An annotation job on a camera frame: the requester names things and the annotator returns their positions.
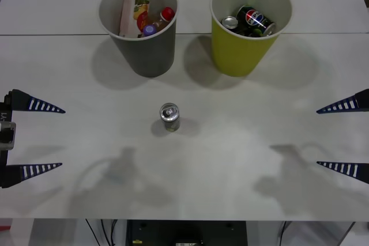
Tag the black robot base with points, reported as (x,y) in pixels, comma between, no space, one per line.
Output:
(187,233)

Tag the small red-capped orange drink bottle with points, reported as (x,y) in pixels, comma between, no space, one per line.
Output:
(165,15)

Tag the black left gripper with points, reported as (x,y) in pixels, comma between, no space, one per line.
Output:
(6,105)

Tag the black can with round logo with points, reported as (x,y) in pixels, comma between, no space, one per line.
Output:
(253,18)

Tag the grey plastic bin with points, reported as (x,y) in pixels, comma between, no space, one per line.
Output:
(150,53)

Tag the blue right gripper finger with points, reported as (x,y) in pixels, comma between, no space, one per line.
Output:
(346,168)
(346,105)

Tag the dark green can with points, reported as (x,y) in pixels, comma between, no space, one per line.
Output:
(229,22)

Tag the purple-capped bottle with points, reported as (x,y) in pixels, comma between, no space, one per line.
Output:
(149,30)

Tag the tall clear bottle pink label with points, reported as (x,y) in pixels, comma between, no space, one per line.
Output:
(129,12)

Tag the small black drink can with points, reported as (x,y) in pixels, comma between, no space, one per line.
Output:
(170,113)

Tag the yellow-green plastic bin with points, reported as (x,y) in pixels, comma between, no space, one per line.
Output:
(239,53)

